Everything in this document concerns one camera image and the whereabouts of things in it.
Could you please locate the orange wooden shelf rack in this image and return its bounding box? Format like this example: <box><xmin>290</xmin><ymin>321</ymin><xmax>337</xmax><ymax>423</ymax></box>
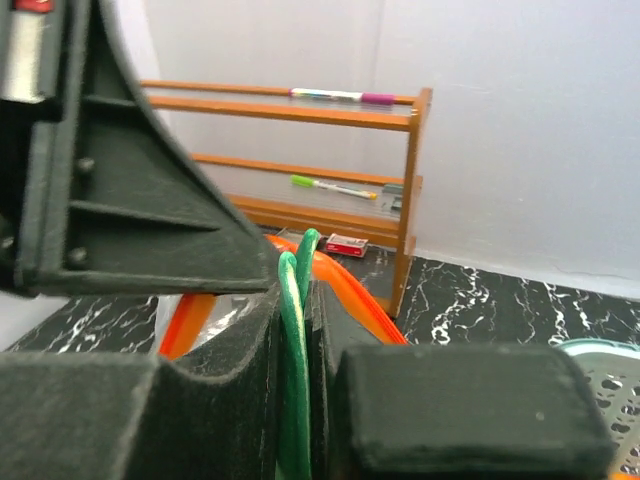
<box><xmin>142</xmin><ymin>80</ymin><xmax>432</xmax><ymax>316</ymax></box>

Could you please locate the grey binder clip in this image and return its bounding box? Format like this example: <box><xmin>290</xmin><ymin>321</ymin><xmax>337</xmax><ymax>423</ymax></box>
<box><xmin>382</xmin><ymin>183</ymin><xmax>404</xmax><ymax>212</ymax></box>

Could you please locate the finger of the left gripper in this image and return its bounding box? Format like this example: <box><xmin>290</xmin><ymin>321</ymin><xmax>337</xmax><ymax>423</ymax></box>
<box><xmin>1</xmin><ymin>1</ymin><xmax>277</xmax><ymax>296</ymax></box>

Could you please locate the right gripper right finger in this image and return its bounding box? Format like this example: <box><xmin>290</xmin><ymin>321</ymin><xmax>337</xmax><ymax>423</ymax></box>
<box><xmin>307</xmin><ymin>281</ymin><xmax>615</xmax><ymax>479</ymax></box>

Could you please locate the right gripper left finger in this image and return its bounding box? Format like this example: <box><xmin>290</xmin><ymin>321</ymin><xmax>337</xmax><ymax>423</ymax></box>
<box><xmin>1</xmin><ymin>287</ymin><xmax>280</xmax><ymax>479</ymax></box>

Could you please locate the white pink marker pen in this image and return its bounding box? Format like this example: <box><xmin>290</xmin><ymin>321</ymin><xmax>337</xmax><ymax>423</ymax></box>
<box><xmin>288</xmin><ymin>87</ymin><xmax>396</xmax><ymax>105</ymax></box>

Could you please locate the light blue plastic basket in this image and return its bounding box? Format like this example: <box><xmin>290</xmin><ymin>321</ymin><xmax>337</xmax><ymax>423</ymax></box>
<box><xmin>558</xmin><ymin>339</ymin><xmax>640</xmax><ymax>479</ymax></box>

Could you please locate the red staples box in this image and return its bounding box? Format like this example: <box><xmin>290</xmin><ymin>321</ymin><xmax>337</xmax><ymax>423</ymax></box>
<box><xmin>325</xmin><ymin>233</ymin><xmax>369</xmax><ymax>258</ymax></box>

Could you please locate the clear orange zip top bag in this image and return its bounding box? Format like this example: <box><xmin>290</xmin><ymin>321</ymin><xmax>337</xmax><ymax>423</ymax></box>
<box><xmin>152</xmin><ymin>251</ymin><xmax>406</xmax><ymax>359</ymax></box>

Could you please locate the green yellow marker pen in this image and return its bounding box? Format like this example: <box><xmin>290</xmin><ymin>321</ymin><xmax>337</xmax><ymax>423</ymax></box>
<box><xmin>290</xmin><ymin>175</ymin><xmax>377</xmax><ymax>200</ymax></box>

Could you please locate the red green dragon fruit toy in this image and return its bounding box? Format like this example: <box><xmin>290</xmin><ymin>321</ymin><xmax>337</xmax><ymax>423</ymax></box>
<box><xmin>277</xmin><ymin>228</ymin><xmax>320</xmax><ymax>479</ymax></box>

